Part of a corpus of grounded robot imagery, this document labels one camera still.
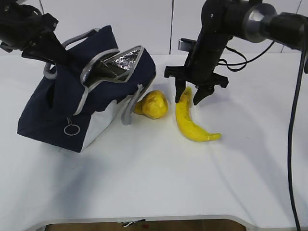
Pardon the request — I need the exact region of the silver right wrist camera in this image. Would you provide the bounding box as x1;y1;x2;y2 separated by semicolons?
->
178;38;196;52

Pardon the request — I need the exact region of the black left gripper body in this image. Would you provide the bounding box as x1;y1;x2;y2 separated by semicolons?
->
0;13;58;52

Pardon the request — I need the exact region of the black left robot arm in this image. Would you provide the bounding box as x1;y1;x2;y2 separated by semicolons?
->
0;0;95;78

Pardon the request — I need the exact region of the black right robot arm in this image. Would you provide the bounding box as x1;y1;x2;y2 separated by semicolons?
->
164;0;308;105

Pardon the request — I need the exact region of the yellow pear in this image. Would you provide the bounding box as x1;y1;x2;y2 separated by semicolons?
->
134;90;168;119

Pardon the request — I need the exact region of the black cable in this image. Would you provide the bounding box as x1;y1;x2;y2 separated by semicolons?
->
218;40;308;231

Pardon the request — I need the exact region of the navy blue insulated lunch bag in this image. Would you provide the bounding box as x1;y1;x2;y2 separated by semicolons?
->
17;26;156;152

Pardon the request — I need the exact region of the yellow banana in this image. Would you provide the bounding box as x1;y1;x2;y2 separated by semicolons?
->
176;87;221;142

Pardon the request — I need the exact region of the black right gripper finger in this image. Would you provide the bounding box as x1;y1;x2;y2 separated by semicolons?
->
175;79;186;103
193;85;214;105

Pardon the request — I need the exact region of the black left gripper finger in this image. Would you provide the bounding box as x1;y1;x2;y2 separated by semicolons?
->
36;32;96;79
22;49;60;64

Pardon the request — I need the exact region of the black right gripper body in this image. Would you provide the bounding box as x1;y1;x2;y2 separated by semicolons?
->
164;32;228;88

